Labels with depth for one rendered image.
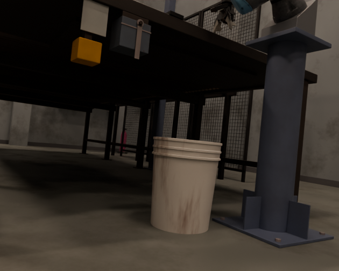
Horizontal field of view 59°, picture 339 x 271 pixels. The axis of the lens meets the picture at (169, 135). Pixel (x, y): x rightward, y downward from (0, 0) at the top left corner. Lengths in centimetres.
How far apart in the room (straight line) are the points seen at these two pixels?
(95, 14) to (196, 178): 74
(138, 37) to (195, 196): 68
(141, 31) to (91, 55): 24
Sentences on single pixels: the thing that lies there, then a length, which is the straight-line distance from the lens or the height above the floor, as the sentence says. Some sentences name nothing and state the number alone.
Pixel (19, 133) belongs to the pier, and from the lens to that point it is 638.
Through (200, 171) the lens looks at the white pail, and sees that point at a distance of 118.
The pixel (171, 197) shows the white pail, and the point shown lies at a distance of 119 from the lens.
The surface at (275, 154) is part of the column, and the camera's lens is 138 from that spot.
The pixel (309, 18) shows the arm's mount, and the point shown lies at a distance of 156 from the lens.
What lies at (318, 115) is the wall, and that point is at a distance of 451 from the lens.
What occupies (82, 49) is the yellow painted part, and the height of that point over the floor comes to 66.
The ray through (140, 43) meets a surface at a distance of 128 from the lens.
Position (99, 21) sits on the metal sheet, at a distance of 125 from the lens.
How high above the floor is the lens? 35
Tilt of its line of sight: 1 degrees up
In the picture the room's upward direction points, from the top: 6 degrees clockwise
